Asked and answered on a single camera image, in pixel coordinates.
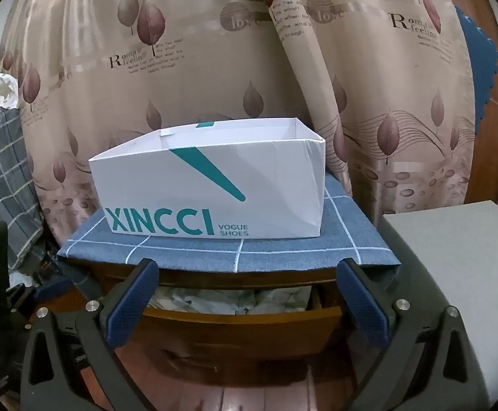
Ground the wooden door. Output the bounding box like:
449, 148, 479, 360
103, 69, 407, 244
439, 0, 498, 219

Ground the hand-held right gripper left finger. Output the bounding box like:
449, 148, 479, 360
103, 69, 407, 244
20, 258, 159, 411

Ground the leaf print beige curtain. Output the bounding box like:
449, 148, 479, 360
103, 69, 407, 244
249, 0, 498, 223
0, 0, 318, 240

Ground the grey plaid bedding bundle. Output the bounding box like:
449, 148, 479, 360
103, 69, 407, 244
0, 105, 50, 275

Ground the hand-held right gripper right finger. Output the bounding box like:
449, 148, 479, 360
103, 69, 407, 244
336, 258, 489, 411

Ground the white shoe box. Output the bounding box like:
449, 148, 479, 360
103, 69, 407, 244
88, 116, 327, 239

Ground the blue checked cloth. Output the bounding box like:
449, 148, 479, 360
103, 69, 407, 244
57, 171, 403, 287

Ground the grey mattress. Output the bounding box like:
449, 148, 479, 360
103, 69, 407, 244
379, 199, 498, 395

